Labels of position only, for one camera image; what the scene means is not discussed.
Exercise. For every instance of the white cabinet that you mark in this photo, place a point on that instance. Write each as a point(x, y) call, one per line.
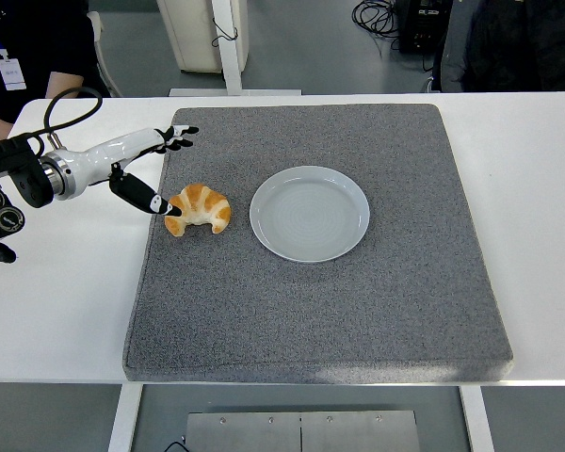
point(188, 33)

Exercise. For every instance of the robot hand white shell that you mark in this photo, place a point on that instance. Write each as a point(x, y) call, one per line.
point(99, 157)

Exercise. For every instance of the black equipment box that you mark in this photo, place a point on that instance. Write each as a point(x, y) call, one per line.
point(419, 28)

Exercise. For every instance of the grey speckled mat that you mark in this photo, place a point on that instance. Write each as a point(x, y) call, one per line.
point(311, 311)

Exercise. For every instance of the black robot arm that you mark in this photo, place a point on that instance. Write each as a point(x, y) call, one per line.
point(23, 181)

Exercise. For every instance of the round grey plate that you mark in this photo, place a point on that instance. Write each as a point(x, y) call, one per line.
point(311, 214)

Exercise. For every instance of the grey metal plate with screws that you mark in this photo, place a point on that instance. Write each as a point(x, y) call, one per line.
point(301, 433)

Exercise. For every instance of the white chair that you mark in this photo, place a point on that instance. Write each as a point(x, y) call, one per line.
point(104, 61)

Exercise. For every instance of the white table leg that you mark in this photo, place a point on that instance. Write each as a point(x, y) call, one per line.
point(478, 419)
point(122, 419)

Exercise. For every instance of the person in dark jacket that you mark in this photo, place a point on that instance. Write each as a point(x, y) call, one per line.
point(513, 42)

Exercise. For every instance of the golden croissant bread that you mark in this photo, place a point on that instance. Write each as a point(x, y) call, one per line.
point(202, 202)

